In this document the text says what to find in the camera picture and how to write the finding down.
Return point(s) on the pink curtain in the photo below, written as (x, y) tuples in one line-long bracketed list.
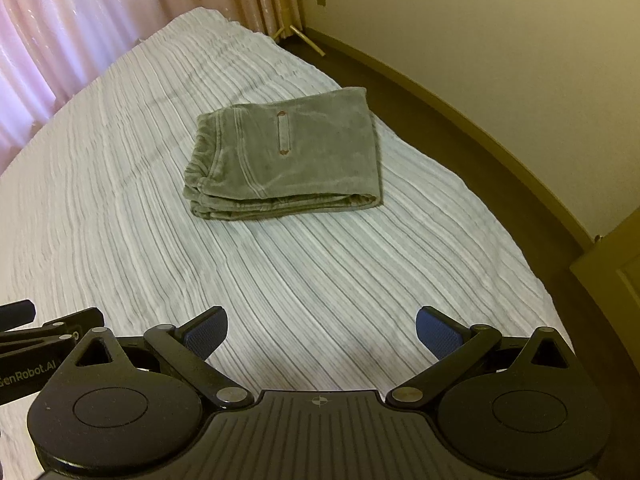
[(75, 35)]

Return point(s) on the bed with striped bedspread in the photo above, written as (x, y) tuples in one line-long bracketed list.
[(300, 285)]

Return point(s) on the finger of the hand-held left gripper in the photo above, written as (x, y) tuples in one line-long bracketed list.
[(17, 315), (60, 327)]

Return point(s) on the olive green pants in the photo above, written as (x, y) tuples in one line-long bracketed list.
[(310, 160)]

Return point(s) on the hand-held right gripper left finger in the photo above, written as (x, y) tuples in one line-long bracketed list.
[(207, 332)]

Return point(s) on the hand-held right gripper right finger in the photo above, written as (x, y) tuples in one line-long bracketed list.
[(437, 332)]

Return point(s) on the cream door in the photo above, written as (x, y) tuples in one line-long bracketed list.
[(615, 300)]

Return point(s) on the wooden stand legs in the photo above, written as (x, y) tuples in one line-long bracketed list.
[(305, 40)]

